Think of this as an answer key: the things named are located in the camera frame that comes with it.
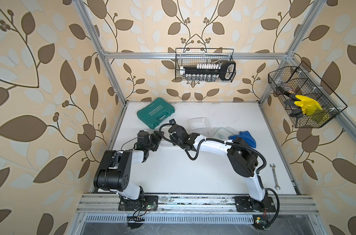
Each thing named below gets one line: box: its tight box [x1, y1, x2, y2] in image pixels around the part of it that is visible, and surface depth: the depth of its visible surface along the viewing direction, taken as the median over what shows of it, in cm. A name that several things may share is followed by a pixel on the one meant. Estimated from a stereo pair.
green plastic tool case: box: [136, 97, 176, 130], surface depth 111 cm
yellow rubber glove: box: [293, 94, 324, 117], surface depth 68 cm
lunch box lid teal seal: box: [213, 126, 236, 141], surface depth 104 cm
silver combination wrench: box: [269, 163, 281, 191], surface depth 83 cm
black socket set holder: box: [179, 61, 237, 82], surface depth 86 cm
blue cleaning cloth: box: [228, 130, 257, 149], surface depth 96 cm
